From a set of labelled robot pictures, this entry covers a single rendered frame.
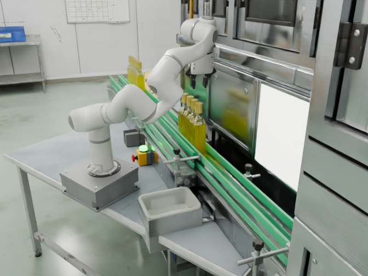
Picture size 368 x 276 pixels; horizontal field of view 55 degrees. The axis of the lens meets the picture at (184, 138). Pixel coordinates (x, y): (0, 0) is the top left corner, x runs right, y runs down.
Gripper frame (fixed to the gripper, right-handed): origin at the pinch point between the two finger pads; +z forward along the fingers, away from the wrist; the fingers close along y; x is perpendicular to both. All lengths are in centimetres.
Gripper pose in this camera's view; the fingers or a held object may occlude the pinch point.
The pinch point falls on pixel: (199, 83)
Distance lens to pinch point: 155.6
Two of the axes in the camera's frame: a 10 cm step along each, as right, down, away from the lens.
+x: 3.3, 5.8, -7.4
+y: -9.4, 1.3, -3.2
